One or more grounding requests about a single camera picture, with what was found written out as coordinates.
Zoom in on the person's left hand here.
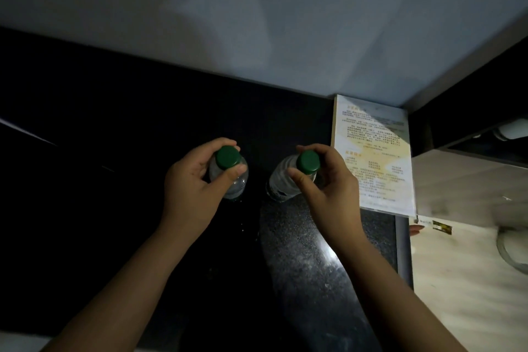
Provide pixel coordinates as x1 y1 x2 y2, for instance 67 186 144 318
162 137 247 242

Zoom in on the person's right hand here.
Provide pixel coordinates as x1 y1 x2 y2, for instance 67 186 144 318
287 143 366 250

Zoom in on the clear bottle with green cap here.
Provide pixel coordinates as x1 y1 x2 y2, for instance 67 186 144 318
207 146 249 200
266 151 321 203

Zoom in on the person's right forearm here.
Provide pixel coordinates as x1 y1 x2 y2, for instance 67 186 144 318
326 235 469 352

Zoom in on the person's left forearm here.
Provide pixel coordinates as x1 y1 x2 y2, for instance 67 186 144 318
41 222 200 352

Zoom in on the printed notice sheet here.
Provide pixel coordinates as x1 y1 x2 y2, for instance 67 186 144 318
331 94 418 216

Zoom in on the dark cabinet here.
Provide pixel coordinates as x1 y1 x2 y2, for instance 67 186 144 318
408 34 528 167

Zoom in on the grey round bin rim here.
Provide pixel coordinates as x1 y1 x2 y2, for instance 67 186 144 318
496 226 528 276

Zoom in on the white cylindrical fixture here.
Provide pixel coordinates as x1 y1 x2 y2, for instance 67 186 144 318
493 118 528 142

